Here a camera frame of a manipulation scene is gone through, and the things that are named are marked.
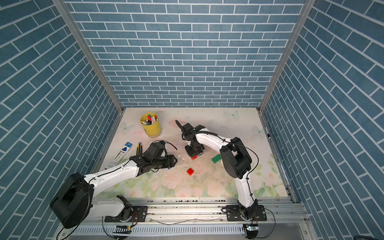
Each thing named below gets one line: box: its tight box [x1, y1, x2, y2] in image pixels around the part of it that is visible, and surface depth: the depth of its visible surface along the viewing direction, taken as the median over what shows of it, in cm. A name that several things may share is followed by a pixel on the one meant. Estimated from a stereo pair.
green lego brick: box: [211, 154, 222, 164], surface depth 94 cm
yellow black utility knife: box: [136, 142, 143, 156], surface depth 98 cm
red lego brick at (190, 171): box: [186, 167, 195, 176], surface depth 89 cm
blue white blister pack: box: [105, 142, 133, 170], surface depth 95 cm
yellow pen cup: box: [140, 112, 161, 138], surface depth 101 cm
